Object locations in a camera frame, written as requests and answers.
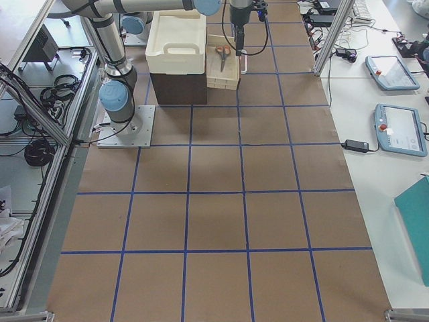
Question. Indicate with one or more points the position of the black power adapter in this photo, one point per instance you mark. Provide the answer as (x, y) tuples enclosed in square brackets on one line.
[(356, 146)]

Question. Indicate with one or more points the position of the white plastic tray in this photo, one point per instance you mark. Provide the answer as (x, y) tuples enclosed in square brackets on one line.
[(177, 42)]

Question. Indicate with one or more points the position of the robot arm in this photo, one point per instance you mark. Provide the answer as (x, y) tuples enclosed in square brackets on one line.
[(117, 94), (240, 12)]

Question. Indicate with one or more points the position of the aluminium frame post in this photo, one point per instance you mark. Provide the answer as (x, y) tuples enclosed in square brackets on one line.
[(338, 23)]

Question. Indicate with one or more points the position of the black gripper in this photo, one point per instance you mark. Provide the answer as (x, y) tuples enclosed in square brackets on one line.
[(238, 16)]

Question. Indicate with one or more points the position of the orange handled scissors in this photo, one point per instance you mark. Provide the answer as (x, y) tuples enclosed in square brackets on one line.
[(223, 52)]

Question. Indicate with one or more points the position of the teach pendant near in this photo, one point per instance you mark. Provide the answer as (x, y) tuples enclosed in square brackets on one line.
[(398, 129)]

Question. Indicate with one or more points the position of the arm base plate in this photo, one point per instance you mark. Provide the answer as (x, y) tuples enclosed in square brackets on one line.
[(136, 39), (137, 133)]

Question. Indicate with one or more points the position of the wooden drawer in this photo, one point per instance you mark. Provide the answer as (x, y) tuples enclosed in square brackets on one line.
[(227, 79)]

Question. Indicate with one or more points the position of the teach pendant far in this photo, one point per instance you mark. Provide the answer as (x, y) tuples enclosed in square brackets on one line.
[(390, 73)]

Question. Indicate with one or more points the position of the dark wooden cabinet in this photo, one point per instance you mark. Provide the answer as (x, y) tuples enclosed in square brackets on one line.
[(180, 89)]

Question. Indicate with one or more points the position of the white drawer handle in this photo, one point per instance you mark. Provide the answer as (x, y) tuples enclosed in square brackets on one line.
[(244, 64)]

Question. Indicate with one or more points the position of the teach pendant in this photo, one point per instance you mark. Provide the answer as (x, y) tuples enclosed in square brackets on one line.
[(398, 129), (390, 73)]

